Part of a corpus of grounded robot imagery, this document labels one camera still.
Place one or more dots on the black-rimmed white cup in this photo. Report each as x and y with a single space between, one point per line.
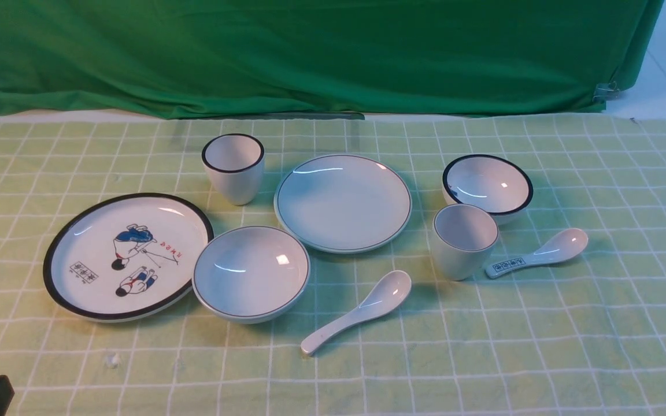
235 165

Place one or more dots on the green backdrop cloth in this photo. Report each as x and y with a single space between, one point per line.
197 59

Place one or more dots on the plain white plate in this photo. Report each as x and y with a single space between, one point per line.
343 203

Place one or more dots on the illustrated black-rimmed plate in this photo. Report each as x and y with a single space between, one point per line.
127 257

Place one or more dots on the thin-rimmed white cup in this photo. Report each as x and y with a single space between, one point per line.
462 239

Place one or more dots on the black-rimmed white bowl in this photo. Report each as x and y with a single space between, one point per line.
491 183

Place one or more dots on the white spoon with label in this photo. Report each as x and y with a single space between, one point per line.
562 247

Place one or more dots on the metal binder clip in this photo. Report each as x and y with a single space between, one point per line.
605 92

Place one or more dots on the plain white spoon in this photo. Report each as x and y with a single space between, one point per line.
387 295

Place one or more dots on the thin-rimmed white bowl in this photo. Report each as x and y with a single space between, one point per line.
251 274

